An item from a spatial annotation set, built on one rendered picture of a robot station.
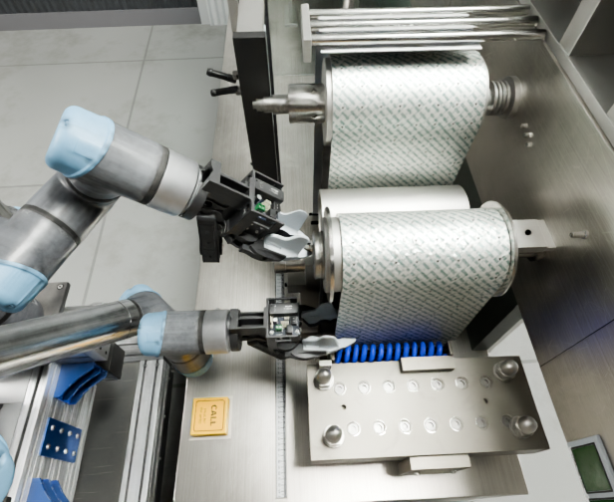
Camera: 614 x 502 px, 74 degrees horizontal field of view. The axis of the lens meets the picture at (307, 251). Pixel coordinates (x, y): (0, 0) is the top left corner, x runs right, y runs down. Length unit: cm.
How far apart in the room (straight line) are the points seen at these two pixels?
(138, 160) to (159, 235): 182
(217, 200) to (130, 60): 309
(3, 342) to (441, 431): 69
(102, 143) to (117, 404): 136
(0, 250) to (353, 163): 52
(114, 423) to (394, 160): 138
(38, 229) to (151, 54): 311
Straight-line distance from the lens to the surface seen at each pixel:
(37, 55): 395
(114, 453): 172
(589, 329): 65
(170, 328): 72
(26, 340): 74
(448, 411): 81
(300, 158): 126
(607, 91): 68
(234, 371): 93
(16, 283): 55
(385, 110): 68
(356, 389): 78
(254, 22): 74
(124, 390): 176
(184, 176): 51
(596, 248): 63
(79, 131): 49
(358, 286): 60
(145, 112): 306
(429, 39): 69
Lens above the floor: 178
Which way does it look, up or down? 57 degrees down
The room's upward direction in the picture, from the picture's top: straight up
